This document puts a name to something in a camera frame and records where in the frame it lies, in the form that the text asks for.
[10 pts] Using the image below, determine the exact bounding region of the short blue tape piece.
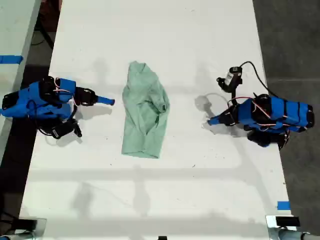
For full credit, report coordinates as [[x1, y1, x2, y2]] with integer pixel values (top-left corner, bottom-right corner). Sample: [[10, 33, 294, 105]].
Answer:
[[277, 200, 291, 211]]

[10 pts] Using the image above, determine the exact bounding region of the black floor cable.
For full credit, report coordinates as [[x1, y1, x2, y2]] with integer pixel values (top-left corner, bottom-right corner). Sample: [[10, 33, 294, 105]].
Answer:
[[30, 22, 55, 50]]

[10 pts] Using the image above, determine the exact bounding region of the pale green T-shirt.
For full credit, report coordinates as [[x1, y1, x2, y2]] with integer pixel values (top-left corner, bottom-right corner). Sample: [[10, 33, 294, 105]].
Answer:
[[121, 60, 171, 160]]

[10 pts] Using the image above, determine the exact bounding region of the white side table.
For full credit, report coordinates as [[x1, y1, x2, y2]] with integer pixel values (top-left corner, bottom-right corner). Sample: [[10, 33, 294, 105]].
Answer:
[[0, 0, 42, 157]]

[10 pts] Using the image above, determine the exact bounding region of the silver table bracket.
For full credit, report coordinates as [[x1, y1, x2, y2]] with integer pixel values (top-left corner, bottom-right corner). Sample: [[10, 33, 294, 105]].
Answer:
[[265, 214, 299, 240]]

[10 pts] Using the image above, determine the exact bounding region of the grey pipe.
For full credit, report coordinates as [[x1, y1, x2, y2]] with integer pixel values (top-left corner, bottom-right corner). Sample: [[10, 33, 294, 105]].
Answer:
[[276, 228, 320, 240]]

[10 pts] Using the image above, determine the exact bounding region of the long blue tape strip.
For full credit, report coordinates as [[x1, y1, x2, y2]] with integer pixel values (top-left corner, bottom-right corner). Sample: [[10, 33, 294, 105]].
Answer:
[[0, 55, 24, 65]]

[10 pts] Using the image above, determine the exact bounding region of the small black box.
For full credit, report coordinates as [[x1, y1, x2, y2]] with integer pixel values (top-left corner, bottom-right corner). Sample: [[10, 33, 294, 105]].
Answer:
[[275, 216, 301, 227], [17, 219, 38, 230]]

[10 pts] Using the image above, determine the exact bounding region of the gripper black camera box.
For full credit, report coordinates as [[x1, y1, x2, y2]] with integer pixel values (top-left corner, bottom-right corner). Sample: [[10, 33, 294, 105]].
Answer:
[[216, 66, 244, 94], [51, 119, 83, 140]]

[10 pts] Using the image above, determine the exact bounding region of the camera black stalk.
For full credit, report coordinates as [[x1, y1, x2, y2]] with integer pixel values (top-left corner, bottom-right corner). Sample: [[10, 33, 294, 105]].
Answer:
[[67, 104, 79, 123], [230, 86, 238, 106]]

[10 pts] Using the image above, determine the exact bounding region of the camera black cable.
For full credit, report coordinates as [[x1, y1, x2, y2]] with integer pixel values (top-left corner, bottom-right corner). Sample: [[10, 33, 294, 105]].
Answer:
[[239, 61, 280, 98], [36, 126, 55, 138]]

